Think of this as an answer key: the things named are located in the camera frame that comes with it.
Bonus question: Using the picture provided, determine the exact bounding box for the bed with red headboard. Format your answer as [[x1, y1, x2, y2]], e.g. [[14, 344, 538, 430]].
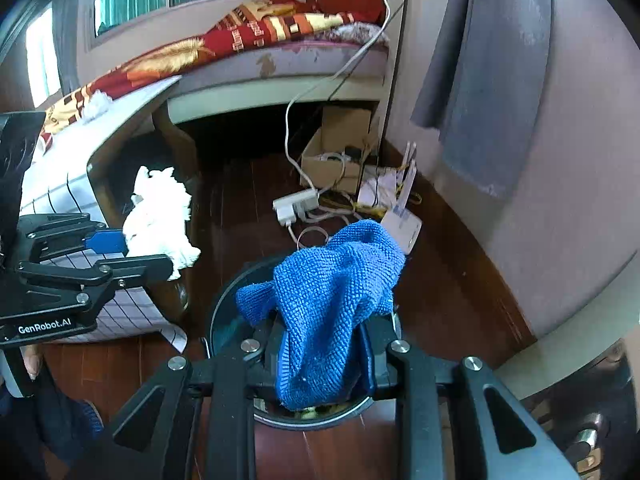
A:
[[39, 0, 389, 137]]

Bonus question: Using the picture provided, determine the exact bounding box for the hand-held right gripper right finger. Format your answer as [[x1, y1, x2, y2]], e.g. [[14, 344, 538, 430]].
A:
[[357, 313, 582, 480]]

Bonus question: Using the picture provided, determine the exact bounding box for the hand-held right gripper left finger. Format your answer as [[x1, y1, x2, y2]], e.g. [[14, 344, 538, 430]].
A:
[[75, 311, 284, 480]]

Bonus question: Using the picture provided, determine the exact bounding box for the open cardboard box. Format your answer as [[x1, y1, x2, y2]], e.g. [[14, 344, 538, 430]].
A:
[[298, 104, 382, 194]]

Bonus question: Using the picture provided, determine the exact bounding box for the small white tissue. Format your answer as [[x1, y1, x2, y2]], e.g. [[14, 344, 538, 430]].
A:
[[82, 90, 114, 122]]

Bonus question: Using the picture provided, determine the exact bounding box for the tangle of thin cables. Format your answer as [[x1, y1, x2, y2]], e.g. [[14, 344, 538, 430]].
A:
[[294, 192, 401, 248]]

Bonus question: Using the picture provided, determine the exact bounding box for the white router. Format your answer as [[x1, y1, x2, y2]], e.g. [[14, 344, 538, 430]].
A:
[[356, 140, 424, 257]]

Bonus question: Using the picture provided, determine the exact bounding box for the white power cable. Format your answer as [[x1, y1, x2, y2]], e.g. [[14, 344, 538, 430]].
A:
[[283, 0, 392, 197]]

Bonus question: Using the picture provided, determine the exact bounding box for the grey mattress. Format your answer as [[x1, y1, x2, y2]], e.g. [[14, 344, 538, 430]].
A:
[[174, 36, 392, 95]]

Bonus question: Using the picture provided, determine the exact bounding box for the person's left hand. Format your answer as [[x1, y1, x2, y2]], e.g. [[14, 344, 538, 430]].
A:
[[21, 346, 49, 382]]

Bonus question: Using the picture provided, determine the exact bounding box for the white power strip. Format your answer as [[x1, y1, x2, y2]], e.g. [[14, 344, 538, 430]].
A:
[[272, 188, 321, 229]]

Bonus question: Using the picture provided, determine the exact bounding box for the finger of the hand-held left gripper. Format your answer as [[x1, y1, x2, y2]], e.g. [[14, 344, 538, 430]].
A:
[[17, 254, 174, 312], [20, 212, 127, 262]]

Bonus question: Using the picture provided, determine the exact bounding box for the person's dark clothing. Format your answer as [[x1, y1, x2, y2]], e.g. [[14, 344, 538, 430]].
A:
[[0, 372, 107, 480]]

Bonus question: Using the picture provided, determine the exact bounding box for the grey patterned pillow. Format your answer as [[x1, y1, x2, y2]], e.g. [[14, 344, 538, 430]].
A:
[[319, 22, 389, 47]]

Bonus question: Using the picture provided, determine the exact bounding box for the grey curtain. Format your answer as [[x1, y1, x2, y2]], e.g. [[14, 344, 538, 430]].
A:
[[410, 0, 557, 199]]

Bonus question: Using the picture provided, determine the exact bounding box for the blue knitted cloth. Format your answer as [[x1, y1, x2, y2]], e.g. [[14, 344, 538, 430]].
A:
[[235, 218, 407, 411]]

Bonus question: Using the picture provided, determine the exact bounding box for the black trash bin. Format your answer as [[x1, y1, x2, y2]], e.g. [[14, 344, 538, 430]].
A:
[[204, 254, 407, 432]]

